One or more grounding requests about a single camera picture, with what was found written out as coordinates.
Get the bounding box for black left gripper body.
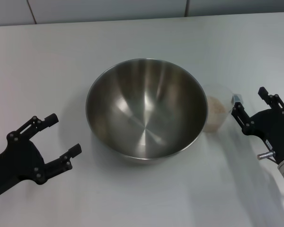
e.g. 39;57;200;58
0;131;48;202

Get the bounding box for white rice grains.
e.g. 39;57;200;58
204;96;228;133

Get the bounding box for right gripper cable with plug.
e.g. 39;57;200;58
257;152;279;164

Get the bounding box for clear plastic measuring cup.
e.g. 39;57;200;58
203;82;244;134

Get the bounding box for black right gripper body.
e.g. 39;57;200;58
242;107;284;164

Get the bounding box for stainless steel mixing bowl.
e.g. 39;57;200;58
86;58;209;166

